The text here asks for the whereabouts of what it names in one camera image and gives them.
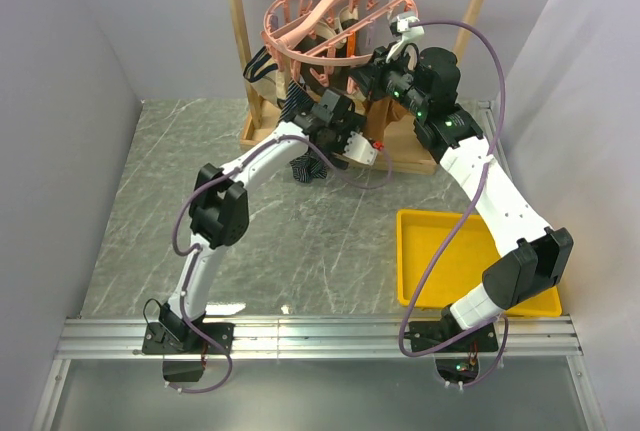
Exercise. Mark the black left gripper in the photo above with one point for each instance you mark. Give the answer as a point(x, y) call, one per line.
point(350, 123)

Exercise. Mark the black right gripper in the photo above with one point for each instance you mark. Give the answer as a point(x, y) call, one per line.
point(369, 77)

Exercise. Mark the navy striped underwear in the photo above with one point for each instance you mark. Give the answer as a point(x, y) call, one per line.
point(313, 163)

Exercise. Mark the pink round clip hanger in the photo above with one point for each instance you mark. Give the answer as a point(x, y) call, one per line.
point(323, 34)

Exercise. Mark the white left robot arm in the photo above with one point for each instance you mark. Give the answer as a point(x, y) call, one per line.
point(219, 208)

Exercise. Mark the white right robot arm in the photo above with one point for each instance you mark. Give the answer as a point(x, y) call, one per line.
point(532, 254)

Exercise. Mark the wooden hanger rack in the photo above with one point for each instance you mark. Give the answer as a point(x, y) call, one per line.
point(261, 118)

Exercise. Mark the brown hanging garment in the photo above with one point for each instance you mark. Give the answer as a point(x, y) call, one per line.
point(379, 115)

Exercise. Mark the yellow plastic tray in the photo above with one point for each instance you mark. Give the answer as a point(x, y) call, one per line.
point(419, 234)

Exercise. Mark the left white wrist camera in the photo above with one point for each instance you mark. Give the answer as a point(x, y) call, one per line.
point(362, 150)

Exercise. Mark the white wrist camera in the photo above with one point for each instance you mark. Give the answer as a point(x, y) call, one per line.
point(362, 150)
point(406, 29)

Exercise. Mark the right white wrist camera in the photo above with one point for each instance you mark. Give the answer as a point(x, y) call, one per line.
point(406, 29)

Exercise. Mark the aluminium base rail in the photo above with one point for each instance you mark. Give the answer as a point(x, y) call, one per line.
point(305, 337)

